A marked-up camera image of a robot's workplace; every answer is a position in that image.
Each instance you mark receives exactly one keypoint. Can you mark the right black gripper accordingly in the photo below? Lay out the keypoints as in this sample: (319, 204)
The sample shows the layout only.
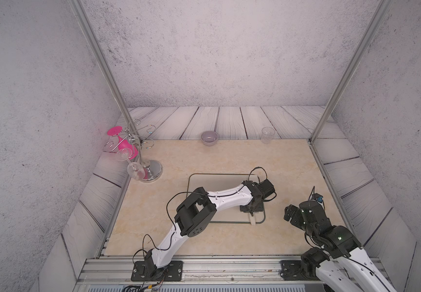
(293, 220)

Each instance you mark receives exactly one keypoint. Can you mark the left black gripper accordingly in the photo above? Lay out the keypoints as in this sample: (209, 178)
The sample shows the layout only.
(260, 209)

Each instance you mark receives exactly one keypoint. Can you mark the beige cutting board green rim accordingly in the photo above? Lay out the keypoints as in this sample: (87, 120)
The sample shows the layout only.
(213, 182)

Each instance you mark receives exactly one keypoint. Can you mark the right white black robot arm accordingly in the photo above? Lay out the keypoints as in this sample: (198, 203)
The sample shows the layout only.
(337, 257)

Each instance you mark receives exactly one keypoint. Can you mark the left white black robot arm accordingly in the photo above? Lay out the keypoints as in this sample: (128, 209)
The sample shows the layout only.
(195, 213)

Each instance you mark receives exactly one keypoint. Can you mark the clear plastic cup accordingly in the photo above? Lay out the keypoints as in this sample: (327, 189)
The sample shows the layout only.
(267, 135)

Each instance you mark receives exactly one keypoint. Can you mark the grey ceramic bowl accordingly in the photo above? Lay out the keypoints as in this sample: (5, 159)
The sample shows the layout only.
(209, 138)

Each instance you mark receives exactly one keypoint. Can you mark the chrome wine glass rack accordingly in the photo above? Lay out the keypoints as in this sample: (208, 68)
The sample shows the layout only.
(142, 141)

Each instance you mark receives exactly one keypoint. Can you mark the clear wine glass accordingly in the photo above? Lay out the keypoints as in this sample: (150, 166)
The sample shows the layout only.
(136, 171)

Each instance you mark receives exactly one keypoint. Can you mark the pink wine glass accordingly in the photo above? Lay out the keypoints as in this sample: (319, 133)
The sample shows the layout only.
(122, 146)

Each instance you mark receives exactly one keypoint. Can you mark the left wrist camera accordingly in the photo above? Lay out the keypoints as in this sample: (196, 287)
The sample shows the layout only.
(267, 189)

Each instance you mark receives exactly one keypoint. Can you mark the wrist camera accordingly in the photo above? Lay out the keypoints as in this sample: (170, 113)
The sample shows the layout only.
(267, 189)
(318, 198)

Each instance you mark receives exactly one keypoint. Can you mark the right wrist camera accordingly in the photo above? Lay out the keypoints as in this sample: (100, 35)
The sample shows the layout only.
(318, 198)

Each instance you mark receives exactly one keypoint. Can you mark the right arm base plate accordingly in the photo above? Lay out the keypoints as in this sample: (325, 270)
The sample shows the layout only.
(297, 270)

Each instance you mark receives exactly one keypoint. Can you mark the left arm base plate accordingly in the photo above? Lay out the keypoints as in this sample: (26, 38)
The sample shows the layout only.
(172, 271)

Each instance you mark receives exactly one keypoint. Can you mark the aluminium mounting rail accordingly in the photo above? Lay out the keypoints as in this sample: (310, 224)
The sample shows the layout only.
(199, 274)

